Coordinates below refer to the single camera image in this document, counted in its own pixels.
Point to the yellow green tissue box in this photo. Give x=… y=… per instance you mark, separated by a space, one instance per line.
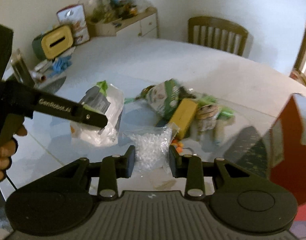
x=53 y=43

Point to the brown wooden chair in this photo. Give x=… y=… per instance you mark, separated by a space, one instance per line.
x=217 y=33

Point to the dark round placemat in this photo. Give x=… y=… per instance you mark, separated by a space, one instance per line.
x=248 y=151

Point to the white red printed carton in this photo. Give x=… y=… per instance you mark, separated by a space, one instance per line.
x=74 y=17

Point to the person's left hand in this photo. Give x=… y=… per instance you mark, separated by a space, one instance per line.
x=8 y=149

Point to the white wooden sideboard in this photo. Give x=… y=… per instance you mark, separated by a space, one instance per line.
x=145 y=24

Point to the red white cardboard box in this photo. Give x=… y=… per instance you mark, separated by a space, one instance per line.
x=287 y=154

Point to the blue cloth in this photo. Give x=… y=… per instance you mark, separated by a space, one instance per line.
x=61 y=64

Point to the striped plush toy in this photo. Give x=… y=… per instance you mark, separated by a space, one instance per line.
x=206 y=117

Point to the small cardboard box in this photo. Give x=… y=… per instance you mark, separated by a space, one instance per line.
x=100 y=29

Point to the yellow rectangular box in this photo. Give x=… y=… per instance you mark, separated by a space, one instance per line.
x=183 y=116

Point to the green white cartoon pouch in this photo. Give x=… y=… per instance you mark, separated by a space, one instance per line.
x=164 y=98

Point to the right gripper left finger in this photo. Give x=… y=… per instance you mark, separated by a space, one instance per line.
x=114 y=166

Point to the bag of white beads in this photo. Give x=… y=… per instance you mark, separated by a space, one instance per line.
x=152 y=146

